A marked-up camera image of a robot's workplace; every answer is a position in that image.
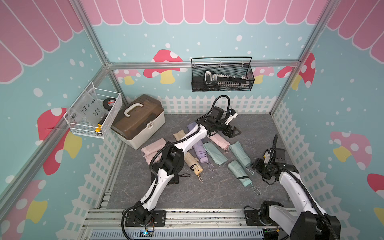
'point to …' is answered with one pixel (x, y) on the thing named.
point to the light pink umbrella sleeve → (149, 151)
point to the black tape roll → (108, 103)
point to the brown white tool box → (139, 119)
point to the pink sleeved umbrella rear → (220, 141)
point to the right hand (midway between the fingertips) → (253, 166)
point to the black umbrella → (175, 179)
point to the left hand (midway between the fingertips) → (234, 130)
